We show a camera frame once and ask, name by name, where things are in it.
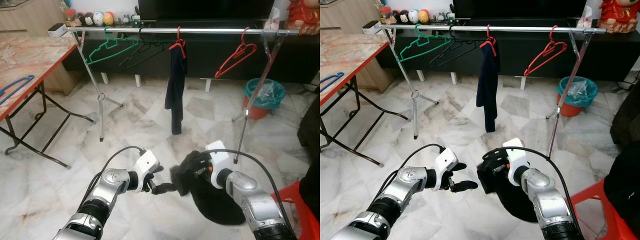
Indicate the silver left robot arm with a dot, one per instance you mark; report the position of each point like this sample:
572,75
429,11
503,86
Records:
102,192
400,190

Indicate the teal plastic bag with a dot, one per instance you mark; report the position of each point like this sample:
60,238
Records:
582,92
270,95

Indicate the black shirt white print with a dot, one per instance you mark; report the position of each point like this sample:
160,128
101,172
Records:
176,90
487,87

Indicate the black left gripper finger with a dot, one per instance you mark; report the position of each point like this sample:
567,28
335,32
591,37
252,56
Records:
458,166
465,186
165,188
157,170

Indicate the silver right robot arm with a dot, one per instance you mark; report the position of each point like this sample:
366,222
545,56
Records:
255,200
550,200

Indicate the white plush toy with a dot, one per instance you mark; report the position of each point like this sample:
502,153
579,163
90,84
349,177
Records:
413,16
98,19

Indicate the red gold fortune figurine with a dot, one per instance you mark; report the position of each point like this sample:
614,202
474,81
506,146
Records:
304,17
617,15

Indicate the pink white tissue box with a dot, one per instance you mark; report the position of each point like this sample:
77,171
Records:
272,21
585,19

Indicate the light wooden cabinet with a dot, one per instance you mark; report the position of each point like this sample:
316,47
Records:
350,15
30,17

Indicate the red plastic bin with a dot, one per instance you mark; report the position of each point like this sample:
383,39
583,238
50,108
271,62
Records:
255,112
568,110

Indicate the green white mug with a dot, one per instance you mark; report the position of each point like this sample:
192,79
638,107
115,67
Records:
136,20

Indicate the black mouse plush toy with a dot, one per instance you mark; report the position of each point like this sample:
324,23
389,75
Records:
402,17
88,20

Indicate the black metal table legs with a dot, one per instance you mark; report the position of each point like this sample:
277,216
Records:
360,100
42,105

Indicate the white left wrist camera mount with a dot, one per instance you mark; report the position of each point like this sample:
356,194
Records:
148,164
447,160

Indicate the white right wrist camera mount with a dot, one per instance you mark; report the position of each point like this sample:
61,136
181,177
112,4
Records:
220,162
517,160

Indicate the orange plush toy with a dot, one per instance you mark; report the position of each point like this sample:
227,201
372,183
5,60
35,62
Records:
108,19
423,16

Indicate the green plastic hanger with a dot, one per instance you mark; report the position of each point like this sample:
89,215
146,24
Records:
425,46
112,49

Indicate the dark crumpled garment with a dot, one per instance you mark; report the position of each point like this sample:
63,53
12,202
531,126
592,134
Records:
625,185
312,192

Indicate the black television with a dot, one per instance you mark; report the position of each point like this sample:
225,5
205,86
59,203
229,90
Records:
520,9
205,10

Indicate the black plastic hanger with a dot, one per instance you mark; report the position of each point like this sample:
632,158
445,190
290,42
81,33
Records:
455,50
145,52

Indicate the orange plastic hanger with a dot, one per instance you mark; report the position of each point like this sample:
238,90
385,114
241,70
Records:
489,44
177,46

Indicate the blue plastic hanger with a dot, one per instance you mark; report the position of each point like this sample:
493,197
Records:
331,81
15,87

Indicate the silver clothes rack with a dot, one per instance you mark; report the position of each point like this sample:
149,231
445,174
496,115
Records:
490,29
175,31

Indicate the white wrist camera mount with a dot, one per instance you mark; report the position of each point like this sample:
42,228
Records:
220,162
148,164
517,160
447,160

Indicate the red plastic hanger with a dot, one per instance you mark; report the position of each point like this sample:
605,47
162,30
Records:
547,55
237,57

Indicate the black garment green logo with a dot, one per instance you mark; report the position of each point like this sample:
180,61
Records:
210,200
500,200

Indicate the black television console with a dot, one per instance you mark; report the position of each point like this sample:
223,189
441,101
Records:
210,55
520,52

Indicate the white box black lid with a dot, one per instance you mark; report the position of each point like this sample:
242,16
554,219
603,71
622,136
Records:
372,28
57,31

